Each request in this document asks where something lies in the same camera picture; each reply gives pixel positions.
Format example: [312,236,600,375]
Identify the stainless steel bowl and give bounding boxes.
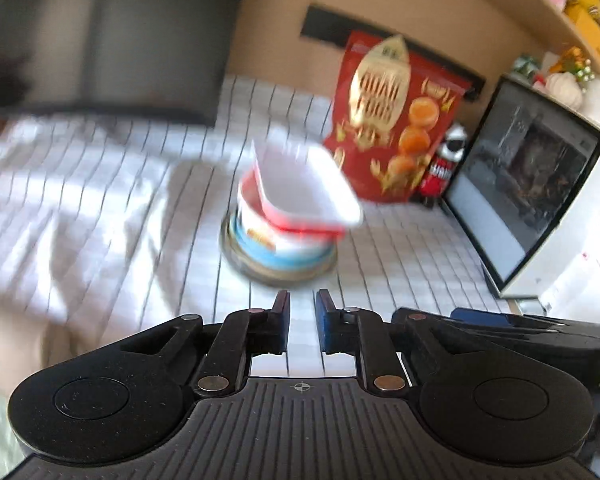
[219,209,338,287]

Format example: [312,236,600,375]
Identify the blue ceramic bowl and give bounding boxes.
[228,218,337,270]

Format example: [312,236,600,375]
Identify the white paper cup bowl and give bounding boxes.
[236,169,347,256]

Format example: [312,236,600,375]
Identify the red white rectangular tray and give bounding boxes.
[252,141,363,232]

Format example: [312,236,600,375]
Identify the white black checkered tablecloth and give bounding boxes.
[0,75,512,378]

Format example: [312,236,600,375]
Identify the white computer case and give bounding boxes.
[443,76,600,299]

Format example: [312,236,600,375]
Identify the red quail eggs bag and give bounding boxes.
[324,30,470,203]

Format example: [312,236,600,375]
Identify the white pumpkin decoration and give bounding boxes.
[545,73,584,110]

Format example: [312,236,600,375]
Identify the yellow flower bouquet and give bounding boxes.
[548,47,596,87]

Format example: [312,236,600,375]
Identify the green white jar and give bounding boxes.
[510,53,540,81]

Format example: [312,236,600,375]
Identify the black monitor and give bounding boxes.
[0,0,242,127]

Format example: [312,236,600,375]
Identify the yellow box on shelf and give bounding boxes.
[564,0,600,57]

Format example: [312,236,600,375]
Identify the black wall power strip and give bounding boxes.
[299,4,488,101]

